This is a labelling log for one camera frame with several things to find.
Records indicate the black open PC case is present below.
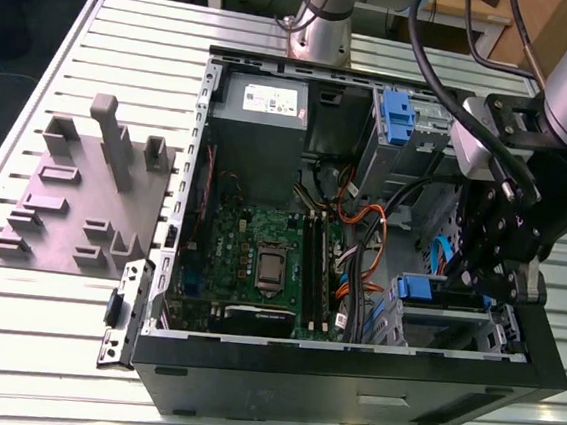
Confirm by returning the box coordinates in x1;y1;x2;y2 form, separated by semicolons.
126;39;567;425

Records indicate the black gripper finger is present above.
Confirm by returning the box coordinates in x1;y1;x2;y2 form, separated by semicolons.
465;258;529;302
444;181;514;296

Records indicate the metal optical drive cage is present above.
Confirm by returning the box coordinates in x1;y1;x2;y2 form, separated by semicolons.
352;84;470;210

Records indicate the black graphics card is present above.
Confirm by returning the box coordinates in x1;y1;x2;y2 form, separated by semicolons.
206;299;298;340

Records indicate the white frame wooden desk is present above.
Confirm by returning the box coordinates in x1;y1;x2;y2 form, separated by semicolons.
180;0;516;62

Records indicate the grey parts rack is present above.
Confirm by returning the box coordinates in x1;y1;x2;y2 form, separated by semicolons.
0;83;185;286

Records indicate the RAM stick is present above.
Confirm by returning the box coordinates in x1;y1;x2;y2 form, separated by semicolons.
307;209;343;335

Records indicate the metal expansion slot bracket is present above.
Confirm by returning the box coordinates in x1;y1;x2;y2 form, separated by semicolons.
95;254;155;374

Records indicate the blue data wire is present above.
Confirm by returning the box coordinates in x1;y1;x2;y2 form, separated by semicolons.
427;234;458;283

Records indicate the green motherboard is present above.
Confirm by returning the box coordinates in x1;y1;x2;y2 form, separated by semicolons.
166;196;360;345

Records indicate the hard disk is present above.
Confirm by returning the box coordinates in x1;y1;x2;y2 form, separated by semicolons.
363;270;498;355

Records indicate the orange wire bundle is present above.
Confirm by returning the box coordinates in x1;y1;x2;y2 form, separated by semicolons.
328;200;391;303

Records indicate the CPU socket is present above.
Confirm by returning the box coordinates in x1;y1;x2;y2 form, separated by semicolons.
249;238;296;302

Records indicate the metal disk bay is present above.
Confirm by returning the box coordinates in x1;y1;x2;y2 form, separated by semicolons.
383;270;534;360

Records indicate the grey power supply unit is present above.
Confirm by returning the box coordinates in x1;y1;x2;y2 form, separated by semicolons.
198;68;313;210

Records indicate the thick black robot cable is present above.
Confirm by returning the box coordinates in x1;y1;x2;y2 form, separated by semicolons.
389;0;560;204

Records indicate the blue plastic drive latch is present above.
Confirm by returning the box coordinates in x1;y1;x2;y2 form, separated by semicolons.
377;87;421;149

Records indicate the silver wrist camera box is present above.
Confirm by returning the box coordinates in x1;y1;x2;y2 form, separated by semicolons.
446;94;512;183

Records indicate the black cable bundle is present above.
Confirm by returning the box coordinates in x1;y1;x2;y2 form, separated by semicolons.
340;163;469;353

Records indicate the silver CPU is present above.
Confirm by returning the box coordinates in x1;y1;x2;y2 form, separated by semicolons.
256;252;285;287

